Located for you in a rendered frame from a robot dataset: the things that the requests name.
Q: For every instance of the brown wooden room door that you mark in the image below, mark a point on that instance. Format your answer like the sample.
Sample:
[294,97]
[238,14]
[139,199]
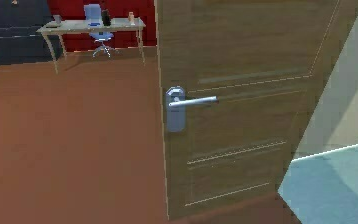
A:
[247,133]

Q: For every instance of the small beige bottle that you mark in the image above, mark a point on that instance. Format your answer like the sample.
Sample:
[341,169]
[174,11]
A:
[131,17]

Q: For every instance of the black bottle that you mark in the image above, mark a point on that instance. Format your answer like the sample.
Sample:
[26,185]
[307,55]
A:
[106,18]

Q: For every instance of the small blue book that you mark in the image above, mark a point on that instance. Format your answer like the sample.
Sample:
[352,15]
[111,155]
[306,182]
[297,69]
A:
[94,24]

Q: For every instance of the blue office chair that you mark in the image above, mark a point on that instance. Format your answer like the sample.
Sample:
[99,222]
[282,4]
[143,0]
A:
[97,20]

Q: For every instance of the pale grey desk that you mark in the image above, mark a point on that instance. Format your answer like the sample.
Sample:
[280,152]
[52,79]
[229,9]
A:
[80,26]

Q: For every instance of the small grey cup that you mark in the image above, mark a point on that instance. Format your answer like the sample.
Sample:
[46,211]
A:
[57,19]

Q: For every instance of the flat dark remote control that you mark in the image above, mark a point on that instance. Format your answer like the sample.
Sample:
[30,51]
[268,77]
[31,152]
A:
[52,25]

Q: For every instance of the dark navy chest of drawers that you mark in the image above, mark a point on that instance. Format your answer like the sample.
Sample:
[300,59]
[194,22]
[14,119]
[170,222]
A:
[13,36]

